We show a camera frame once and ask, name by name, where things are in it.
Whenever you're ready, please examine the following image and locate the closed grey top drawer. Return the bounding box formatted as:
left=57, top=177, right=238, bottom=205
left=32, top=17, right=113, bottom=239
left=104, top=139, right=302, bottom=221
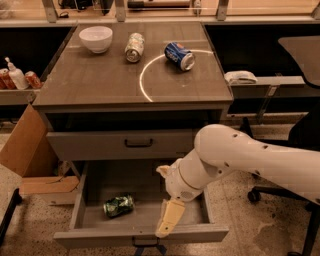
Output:
left=47, top=129, right=197, bottom=161

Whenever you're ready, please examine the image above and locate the black office chair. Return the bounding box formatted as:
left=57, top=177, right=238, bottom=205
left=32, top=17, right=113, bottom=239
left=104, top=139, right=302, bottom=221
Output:
left=247, top=36, right=320, bottom=256

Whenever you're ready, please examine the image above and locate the red soda can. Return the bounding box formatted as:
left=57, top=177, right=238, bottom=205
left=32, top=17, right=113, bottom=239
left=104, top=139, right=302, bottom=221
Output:
left=25, top=71, right=42, bottom=89

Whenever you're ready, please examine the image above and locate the black stand leg left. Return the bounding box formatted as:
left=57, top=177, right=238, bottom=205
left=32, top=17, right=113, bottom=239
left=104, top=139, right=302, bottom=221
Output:
left=0, top=188, right=22, bottom=246

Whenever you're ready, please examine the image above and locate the folded white cloth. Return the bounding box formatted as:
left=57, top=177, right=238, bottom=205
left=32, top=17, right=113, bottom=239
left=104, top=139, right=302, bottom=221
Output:
left=224, top=70, right=258, bottom=84

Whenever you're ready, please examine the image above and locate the brown cardboard box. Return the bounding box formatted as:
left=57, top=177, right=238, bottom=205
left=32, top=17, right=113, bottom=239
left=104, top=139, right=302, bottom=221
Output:
left=0, top=105, right=79, bottom=205

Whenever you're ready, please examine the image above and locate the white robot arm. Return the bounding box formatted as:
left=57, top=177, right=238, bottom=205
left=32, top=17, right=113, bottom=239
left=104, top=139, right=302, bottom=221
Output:
left=155, top=124, right=320, bottom=238

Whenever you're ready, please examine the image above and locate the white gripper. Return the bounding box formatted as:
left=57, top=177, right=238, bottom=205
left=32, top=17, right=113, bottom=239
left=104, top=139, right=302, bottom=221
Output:
left=155, top=159, right=203, bottom=238

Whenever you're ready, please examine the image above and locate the blue pepsi can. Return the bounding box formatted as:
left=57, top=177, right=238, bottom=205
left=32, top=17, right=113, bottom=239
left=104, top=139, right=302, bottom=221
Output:
left=164, top=42, right=195, bottom=71

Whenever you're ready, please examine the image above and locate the green crushed can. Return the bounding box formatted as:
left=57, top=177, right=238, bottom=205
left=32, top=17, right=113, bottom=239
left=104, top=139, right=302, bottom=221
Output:
left=103, top=194, right=134, bottom=218

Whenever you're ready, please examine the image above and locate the open grey middle drawer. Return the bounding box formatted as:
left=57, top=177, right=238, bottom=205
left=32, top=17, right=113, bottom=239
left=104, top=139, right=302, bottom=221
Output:
left=54, top=159, right=229, bottom=249

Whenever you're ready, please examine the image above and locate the white bowl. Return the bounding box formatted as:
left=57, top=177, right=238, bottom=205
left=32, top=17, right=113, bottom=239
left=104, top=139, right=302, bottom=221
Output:
left=79, top=26, right=113, bottom=53

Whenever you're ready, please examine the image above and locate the white green soda can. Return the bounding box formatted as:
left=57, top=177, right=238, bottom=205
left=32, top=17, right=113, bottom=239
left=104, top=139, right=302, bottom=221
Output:
left=125, top=33, right=145, bottom=63

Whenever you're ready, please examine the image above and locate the white pump bottle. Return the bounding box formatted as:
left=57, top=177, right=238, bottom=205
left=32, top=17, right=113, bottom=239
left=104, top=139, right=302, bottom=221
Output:
left=5, top=57, right=29, bottom=90

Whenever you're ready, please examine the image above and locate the red can at edge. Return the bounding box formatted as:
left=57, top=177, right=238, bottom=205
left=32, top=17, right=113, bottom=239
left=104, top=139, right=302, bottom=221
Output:
left=0, top=68, right=16, bottom=90

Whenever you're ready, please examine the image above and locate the grey drawer cabinet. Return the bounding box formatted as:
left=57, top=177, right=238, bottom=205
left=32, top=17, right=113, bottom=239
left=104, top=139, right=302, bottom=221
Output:
left=33, top=22, right=233, bottom=174

